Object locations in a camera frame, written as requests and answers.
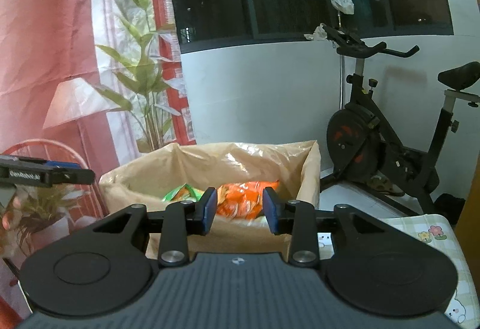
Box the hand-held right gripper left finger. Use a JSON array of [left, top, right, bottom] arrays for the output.
[[90, 186, 218, 267]]

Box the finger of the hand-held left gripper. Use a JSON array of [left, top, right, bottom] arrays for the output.
[[52, 168, 95, 186], [0, 154, 80, 169]]

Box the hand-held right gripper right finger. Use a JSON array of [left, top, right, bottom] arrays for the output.
[[262, 186, 392, 269]]

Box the orange snack packet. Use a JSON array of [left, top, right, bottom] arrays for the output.
[[217, 181, 281, 221]]

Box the green candy packet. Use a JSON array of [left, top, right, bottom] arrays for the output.
[[162, 183, 206, 204]]

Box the cardboard box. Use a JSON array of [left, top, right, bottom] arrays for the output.
[[98, 139, 321, 266]]

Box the brown paper-lined box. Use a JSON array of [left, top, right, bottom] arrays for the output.
[[98, 139, 321, 254]]

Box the black exercise bike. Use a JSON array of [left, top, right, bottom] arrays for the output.
[[322, 24, 480, 224]]

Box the pair of slippers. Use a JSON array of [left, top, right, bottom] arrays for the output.
[[365, 176, 406, 197]]

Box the crumpled white tissue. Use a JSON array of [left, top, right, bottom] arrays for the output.
[[304, 23, 331, 42]]

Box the checked tablecloth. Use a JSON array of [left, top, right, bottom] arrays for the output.
[[317, 214, 472, 326]]

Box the white plastic cover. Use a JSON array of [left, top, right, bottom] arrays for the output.
[[331, 0, 355, 15]]

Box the wooden door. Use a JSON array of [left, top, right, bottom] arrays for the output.
[[455, 0, 480, 228]]

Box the wall poster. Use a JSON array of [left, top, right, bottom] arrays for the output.
[[0, 0, 197, 318]]

